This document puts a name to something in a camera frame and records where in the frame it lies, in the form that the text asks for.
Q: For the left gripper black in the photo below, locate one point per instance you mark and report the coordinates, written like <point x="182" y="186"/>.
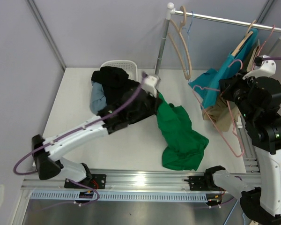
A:
<point x="155" y="102"/>

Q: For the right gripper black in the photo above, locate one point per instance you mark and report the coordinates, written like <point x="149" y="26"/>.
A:
<point x="226" y="84"/>

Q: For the black t shirt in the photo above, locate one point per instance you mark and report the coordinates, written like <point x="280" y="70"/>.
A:
<point x="117" y="89"/>

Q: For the teal t shirt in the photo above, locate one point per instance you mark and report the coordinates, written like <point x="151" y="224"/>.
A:
<point x="206" y="83"/>

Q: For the grey-blue t shirt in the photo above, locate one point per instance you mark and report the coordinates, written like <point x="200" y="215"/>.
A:
<point x="97" y="98"/>

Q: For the beige wooden hanger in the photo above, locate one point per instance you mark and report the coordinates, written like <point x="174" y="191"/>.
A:
<point x="180" y="45"/>

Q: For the green t shirt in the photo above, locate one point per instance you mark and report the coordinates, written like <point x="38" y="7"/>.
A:
<point x="185" y="147"/>

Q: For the light blue wire hanger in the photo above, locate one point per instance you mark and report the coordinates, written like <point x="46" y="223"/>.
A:
<point x="189" y="28"/>

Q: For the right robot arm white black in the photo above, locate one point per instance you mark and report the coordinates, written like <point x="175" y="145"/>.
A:
<point x="258" y="100"/>

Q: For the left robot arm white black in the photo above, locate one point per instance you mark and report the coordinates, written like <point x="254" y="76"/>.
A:
<point x="49" y="152"/>

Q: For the beige t shirt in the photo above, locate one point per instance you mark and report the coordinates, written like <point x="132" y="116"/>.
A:
<point x="219" y="113"/>

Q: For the white plastic laundry basket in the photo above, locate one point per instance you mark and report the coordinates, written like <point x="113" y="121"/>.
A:
<point x="129" y="66"/>

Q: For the metal clothes rack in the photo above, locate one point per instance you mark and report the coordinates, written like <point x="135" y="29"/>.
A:
<point x="170" y="11"/>

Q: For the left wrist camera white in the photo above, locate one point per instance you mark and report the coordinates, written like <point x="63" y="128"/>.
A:
<point x="150" y="84"/>

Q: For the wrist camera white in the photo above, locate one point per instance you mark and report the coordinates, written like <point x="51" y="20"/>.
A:
<point x="263" y="67"/>
<point x="150" y="84"/>

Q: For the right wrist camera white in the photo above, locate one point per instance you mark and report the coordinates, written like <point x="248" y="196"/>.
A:
<point x="263" y="67"/>

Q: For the pink wire hanger beige shirt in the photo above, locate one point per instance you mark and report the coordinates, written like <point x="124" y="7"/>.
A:
<point x="261" y="47"/>

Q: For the aluminium mounting rail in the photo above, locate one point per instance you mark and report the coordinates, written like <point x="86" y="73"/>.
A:
<point x="117" y="180"/>

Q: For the blue wire hanger on floor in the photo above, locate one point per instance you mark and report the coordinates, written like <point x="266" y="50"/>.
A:
<point x="236" y="215"/>

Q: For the white slotted cable duct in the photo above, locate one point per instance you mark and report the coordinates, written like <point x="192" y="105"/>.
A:
<point x="118" y="196"/>

